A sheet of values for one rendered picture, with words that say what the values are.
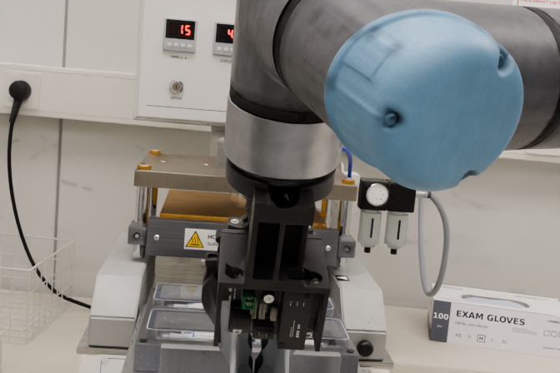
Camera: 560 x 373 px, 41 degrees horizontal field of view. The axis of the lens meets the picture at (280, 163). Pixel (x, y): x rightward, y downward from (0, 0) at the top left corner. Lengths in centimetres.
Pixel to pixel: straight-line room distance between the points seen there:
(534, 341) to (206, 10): 78
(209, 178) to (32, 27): 76
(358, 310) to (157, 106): 44
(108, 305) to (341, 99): 55
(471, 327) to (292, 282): 90
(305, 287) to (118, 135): 108
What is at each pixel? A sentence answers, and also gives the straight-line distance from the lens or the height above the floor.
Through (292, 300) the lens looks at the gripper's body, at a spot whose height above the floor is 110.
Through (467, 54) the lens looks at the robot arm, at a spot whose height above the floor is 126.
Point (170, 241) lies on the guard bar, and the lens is 89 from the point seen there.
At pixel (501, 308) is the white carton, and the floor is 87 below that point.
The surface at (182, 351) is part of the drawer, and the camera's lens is 63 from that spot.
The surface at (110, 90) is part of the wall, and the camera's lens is 147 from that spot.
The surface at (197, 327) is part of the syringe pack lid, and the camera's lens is 69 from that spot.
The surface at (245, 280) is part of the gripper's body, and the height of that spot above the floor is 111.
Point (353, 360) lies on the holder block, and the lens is 69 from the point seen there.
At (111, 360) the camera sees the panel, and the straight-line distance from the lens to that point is 84.
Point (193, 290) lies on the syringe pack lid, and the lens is 80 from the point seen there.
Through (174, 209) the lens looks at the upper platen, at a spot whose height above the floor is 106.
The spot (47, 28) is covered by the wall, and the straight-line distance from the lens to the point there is 156.
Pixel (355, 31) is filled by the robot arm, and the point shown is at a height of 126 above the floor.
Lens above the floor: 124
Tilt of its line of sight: 7 degrees down
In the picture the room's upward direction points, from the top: 5 degrees clockwise
